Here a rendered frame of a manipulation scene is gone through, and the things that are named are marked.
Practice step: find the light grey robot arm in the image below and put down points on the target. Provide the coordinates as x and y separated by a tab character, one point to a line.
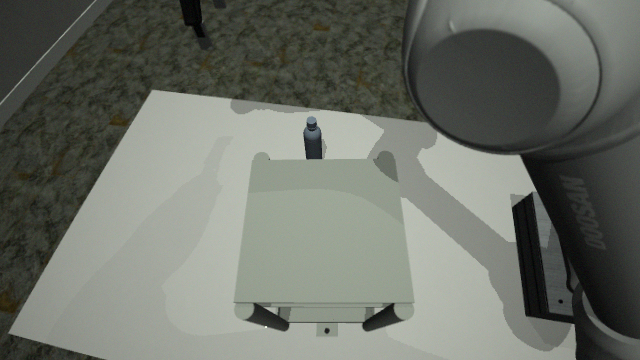
509	77

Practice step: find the blue-grey bottle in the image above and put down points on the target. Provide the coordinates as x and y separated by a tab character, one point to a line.
312	139

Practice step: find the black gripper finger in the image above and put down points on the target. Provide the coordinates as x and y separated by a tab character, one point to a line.
191	10
219	4

